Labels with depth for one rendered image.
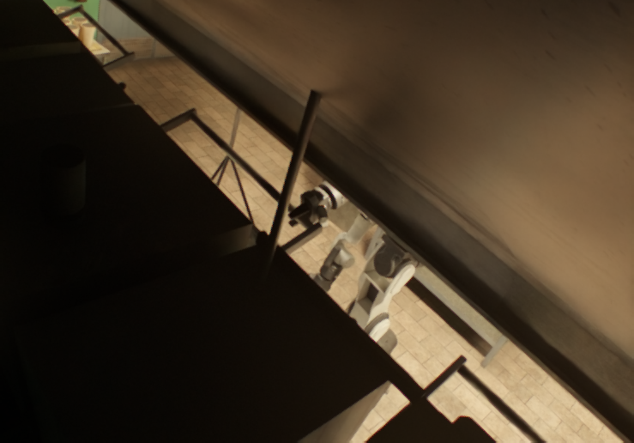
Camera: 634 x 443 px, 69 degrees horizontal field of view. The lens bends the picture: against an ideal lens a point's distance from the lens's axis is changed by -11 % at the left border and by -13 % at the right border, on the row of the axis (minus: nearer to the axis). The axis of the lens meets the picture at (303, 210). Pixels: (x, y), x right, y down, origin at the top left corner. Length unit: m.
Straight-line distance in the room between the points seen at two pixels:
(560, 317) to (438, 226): 0.36
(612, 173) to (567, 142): 0.02
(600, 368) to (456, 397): 2.02
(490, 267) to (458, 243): 0.10
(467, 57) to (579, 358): 1.07
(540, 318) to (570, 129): 1.04
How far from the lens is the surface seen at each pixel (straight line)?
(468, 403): 3.17
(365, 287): 2.22
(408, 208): 1.30
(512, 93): 0.18
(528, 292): 1.18
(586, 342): 1.18
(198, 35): 1.91
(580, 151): 0.19
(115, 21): 5.55
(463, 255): 1.24
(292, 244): 1.40
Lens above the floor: 2.25
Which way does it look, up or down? 35 degrees down
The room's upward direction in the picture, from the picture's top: 18 degrees clockwise
